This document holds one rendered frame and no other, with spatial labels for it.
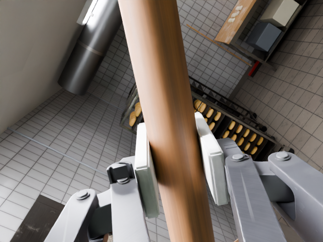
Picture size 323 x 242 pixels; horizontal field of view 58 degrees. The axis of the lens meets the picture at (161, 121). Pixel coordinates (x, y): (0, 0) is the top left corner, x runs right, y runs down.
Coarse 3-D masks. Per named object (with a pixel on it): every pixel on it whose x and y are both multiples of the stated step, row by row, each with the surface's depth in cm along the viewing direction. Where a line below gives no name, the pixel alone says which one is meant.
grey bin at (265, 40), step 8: (256, 24) 475; (264, 24) 442; (272, 24) 430; (256, 32) 458; (264, 32) 433; (272, 32) 434; (280, 32) 434; (248, 40) 471; (256, 40) 440; (264, 40) 437; (272, 40) 438; (256, 48) 478; (264, 48) 441
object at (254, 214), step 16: (240, 160) 13; (240, 176) 12; (256, 176) 12; (240, 192) 11; (256, 192) 11; (240, 208) 10; (256, 208) 10; (272, 208) 10; (240, 224) 9; (256, 224) 9; (272, 224) 9; (240, 240) 10; (256, 240) 9; (272, 240) 9
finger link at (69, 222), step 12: (84, 192) 13; (72, 204) 13; (84, 204) 12; (96, 204) 13; (60, 216) 12; (72, 216) 12; (84, 216) 12; (60, 228) 11; (72, 228) 11; (84, 228) 11; (48, 240) 11; (60, 240) 10; (72, 240) 10; (84, 240) 11; (96, 240) 13
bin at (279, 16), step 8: (272, 0) 463; (280, 0) 431; (288, 0) 421; (272, 8) 446; (280, 8) 424; (288, 8) 424; (296, 8) 425; (264, 16) 459; (272, 16) 430; (280, 16) 427; (288, 16) 428; (280, 24) 435
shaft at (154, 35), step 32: (128, 0) 14; (160, 0) 14; (128, 32) 15; (160, 32) 14; (160, 64) 15; (160, 96) 15; (160, 128) 16; (192, 128) 17; (160, 160) 17; (192, 160) 17; (160, 192) 18; (192, 192) 17; (192, 224) 18
